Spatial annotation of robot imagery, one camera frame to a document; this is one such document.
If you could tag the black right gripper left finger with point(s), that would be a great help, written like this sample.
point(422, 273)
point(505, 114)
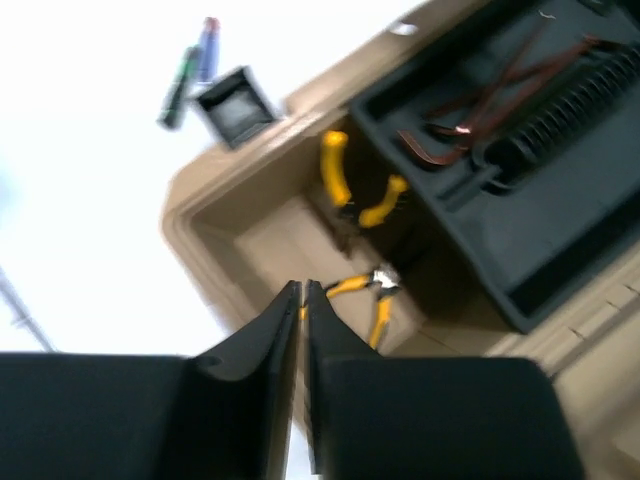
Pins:
point(224, 414)

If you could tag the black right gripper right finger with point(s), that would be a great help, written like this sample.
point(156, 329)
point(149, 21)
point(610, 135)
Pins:
point(383, 417)

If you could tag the yellow handled small pliers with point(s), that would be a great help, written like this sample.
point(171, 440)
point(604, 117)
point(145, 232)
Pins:
point(386, 281)

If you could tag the tan plastic toolbox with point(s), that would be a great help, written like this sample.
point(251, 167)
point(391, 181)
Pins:
point(246, 222)

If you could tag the yellow handled needle-nose pliers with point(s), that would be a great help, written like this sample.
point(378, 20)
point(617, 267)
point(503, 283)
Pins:
point(349, 219)

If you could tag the dark screwdriver bit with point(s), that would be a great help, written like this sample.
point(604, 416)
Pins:
point(173, 104)

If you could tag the black toolbox tray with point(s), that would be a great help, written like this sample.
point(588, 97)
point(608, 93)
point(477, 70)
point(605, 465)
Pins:
point(551, 197)

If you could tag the large dark hex key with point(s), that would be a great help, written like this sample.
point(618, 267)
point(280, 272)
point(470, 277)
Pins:
point(559, 63)

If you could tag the medium dark hex key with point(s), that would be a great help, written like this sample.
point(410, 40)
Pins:
point(483, 98)

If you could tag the blue handled screwdriver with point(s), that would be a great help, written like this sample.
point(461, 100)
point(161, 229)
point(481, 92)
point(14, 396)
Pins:
point(209, 51)

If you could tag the black front toolbox latch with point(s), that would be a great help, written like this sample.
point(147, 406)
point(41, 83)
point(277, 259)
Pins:
point(235, 108)

